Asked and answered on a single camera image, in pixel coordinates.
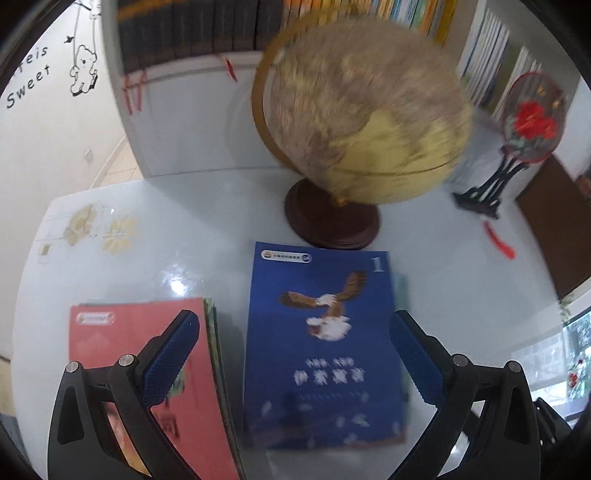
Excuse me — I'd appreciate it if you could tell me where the antique yellow globe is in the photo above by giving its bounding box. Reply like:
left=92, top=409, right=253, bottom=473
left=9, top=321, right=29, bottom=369
left=250, top=9, right=474, bottom=250

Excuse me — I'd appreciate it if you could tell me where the black carved fan stand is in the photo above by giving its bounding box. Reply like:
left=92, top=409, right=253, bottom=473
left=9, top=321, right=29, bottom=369
left=452, top=154, right=532, bottom=220

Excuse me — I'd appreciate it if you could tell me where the row of pale thin spines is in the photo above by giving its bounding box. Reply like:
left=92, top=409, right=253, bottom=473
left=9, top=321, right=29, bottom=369
left=457, top=9, right=546, bottom=121

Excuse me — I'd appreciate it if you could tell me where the row of dark hardcover volumes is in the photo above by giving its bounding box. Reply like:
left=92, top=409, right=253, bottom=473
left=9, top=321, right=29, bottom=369
left=115, top=0, right=284, bottom=75

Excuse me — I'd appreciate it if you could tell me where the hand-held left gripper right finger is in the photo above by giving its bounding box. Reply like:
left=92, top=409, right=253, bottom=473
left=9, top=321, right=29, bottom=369
left=389, top=310, right=541, bottom=480

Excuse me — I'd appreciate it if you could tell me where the round red flower fan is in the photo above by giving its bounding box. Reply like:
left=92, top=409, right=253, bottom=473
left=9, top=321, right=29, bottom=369
left=502, top=71, right=568, bottom=162

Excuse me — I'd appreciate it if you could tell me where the white bookshelf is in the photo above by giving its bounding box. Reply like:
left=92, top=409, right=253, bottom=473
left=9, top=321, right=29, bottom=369
left=102, top=0, right=583, bottom=179

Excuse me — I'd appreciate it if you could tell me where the red tassel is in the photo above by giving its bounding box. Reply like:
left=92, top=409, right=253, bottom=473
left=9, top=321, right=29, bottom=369
left=482, top=220, right=517, bottom=260

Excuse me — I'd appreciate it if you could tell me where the black lettering wall sticker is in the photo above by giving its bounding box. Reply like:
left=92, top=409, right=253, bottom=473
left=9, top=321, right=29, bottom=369
left=4, top=45, right=52, bottom=110

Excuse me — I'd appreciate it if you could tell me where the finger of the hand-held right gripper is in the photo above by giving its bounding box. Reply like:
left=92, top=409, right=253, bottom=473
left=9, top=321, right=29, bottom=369
left=533, top=397, right=574, bottom=448

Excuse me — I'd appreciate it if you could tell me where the blue eagle cover book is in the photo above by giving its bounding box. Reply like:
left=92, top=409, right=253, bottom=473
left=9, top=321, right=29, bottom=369
left=242, top=241, right=410, bottom=451

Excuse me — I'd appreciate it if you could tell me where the salmon pink book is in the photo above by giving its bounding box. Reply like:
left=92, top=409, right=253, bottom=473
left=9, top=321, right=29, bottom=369
left=68, top=298, right=241, bottom=480

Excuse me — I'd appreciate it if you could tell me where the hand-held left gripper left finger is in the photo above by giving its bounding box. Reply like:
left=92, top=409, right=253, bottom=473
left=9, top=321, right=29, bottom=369
left=47, top=310, right=201, bottom=480

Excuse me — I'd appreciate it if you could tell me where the glass window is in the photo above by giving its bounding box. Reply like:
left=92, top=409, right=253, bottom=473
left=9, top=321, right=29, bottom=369
left=558, top=307, right=591, bottom=418

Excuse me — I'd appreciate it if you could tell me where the pale green cover book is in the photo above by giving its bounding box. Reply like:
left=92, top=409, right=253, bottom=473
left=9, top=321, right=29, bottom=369
left=391, top=272, right=412, bottom=417

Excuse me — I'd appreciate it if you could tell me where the brown wooden panel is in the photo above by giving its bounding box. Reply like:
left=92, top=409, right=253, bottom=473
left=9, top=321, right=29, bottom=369
left=516, top=157, right=591, bottom=301

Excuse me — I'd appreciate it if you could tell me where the bear swing wall sticker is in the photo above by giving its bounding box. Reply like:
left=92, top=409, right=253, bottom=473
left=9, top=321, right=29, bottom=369
left=65, top=0, right=101, bottom=96

